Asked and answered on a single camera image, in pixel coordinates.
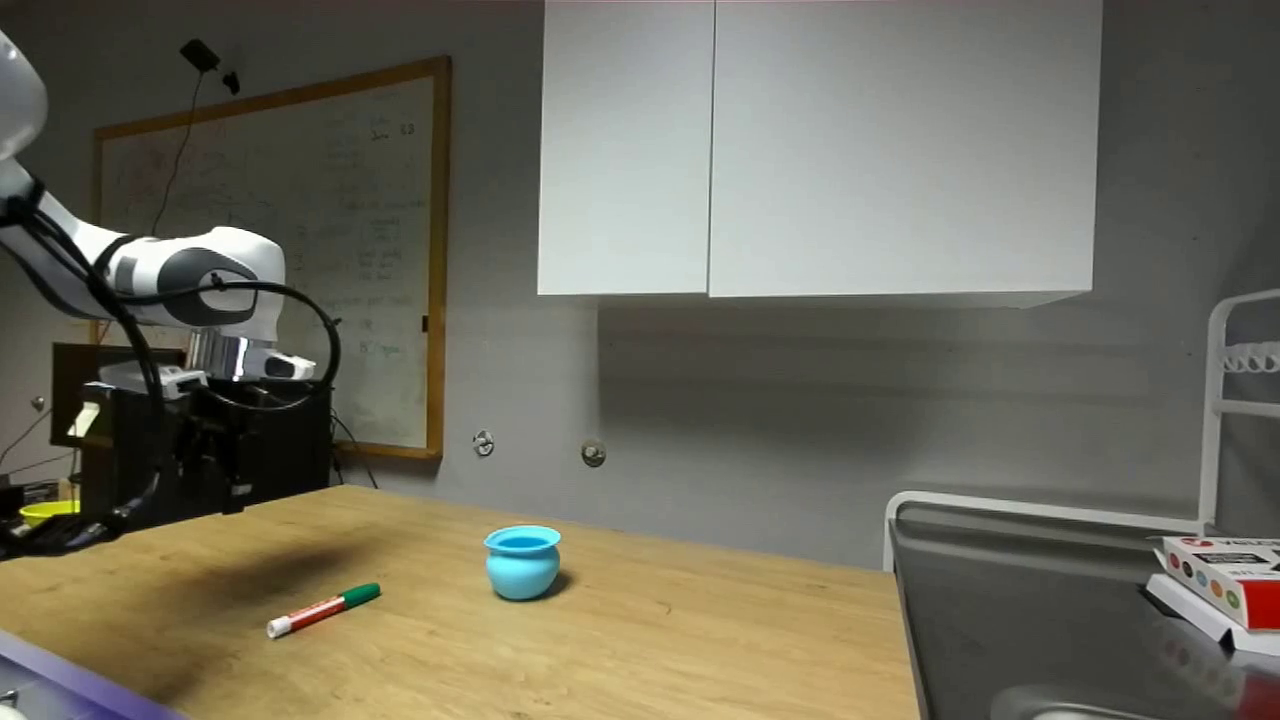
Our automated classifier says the black equipment box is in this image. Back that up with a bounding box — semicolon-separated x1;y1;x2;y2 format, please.
49;344;331;528

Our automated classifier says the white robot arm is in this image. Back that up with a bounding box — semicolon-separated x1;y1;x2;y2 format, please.
0;32;317;380

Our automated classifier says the red green marker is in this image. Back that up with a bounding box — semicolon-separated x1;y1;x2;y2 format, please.
264;581;383;641

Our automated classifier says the wood framed whiteboard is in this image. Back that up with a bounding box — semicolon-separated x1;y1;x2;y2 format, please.
95;54;450;460

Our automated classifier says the round wall outlet right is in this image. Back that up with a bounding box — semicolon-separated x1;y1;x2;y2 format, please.
580;439;609;468

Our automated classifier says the round wall outlet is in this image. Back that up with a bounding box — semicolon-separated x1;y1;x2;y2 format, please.
472;430;496;460
580;439;609;468

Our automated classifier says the red white box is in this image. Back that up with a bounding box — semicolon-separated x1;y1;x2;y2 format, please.
1144;537;1280;656

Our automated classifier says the round wall outlet left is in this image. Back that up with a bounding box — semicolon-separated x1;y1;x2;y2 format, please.
472;430;496;460

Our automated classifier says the yellow object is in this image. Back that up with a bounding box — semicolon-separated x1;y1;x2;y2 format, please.
19;500;81;522

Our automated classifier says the black ceiling camera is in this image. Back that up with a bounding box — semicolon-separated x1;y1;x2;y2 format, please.
180;41;242;95

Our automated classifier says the white wall cabinet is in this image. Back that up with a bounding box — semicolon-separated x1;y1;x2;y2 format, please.
536;0;1105;300

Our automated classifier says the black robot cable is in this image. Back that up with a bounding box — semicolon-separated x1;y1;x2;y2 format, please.
0;197;344;560

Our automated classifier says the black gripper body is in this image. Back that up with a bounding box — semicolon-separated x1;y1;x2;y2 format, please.
197;330;317;383

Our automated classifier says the small blue pot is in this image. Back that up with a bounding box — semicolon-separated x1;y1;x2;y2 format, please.
484;522;561;601

